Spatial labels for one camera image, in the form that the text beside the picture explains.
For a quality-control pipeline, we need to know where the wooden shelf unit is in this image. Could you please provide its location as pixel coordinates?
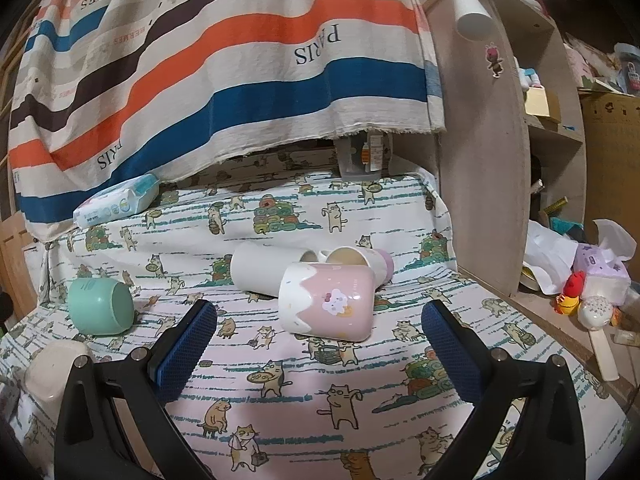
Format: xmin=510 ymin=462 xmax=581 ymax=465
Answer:
xmin=422 ymin=0 xmax=640 ymax=411

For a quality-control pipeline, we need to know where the white plastic bag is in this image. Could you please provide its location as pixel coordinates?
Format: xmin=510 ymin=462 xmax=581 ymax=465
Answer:
xmin=520 ymin=220 xmax=581 ymax=295

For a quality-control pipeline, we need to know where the white desk lamp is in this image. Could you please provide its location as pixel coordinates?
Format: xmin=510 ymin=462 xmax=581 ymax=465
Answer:
xmin=440 ymin=0 xmax=521 ymax=41

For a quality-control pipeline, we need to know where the cartoon sticker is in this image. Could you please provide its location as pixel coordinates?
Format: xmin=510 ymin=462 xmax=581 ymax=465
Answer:
xmin=484 ymin=42 xmax=505 ymax=78

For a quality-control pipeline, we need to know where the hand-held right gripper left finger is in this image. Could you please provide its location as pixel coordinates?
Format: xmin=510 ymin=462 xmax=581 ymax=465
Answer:
xmin=54 ymin=299 xmax=218 ymax=480

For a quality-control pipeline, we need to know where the white handheld fan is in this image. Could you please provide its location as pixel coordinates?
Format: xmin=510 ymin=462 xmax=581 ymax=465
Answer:
xmin=577 ymin=296 xmax=622 ymax=382

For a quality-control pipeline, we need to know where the striped cloth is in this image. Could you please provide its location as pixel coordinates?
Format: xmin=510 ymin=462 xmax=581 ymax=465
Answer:
xmin=7 ymin=0 xmax=445 ymax=226

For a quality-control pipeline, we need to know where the white cup with pink base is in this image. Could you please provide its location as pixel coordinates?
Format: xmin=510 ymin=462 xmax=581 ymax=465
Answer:
xmin=320 ymin=246 xmax=394 ymax=287

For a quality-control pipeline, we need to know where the red and yellow toy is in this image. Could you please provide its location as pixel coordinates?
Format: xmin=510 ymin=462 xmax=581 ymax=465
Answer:
xmin=553 ymin=271 xmax=587 ymax=316

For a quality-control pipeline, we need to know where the cat print tablecloth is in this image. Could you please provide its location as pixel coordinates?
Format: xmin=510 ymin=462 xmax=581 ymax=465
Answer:
xmin=0 ymin=152 xmax=632 ymax=480

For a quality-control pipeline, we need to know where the plain white cup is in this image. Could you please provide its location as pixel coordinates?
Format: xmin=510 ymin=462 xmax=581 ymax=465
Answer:
xmin=230 ymin=241 xmax=319 ymax=298

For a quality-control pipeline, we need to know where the purple tissue box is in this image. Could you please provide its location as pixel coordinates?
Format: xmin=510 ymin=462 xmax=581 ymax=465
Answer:
xmin=572 ymin=219 xmax=636 ymax=306

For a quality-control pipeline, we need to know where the cream white cup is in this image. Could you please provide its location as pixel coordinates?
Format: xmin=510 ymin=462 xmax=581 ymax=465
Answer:
xmin=22 ymin=342 xmax=92 ymax=423

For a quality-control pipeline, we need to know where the cardboard box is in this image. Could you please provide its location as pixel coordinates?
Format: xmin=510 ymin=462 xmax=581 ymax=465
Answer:
xmin=580 ymin=91 xmax=640 ymax=241

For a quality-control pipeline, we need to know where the wet wipes packet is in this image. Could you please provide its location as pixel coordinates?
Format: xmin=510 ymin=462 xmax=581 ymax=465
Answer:
xmin=73 ymin=173 xmax=161 ymax=229

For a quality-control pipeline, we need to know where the pink and white cup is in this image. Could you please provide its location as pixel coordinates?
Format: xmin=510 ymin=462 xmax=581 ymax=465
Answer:
xmin=278 ymin=261 xmax=376 ymax=339

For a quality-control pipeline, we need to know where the clear plastic container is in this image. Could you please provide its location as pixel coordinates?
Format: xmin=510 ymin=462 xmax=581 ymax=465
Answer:
xmin=336 ymin=130 xmax=396 ymax=179

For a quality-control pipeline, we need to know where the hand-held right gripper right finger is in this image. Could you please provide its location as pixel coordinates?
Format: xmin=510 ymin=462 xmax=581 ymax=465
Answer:
xmin=421 ymin=299 xmax=587 ymax=480

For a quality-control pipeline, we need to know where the mint green cup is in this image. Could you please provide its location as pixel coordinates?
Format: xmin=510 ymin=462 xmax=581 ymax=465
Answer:
xmin=68 ymin=278 xmax=135 ymax=336

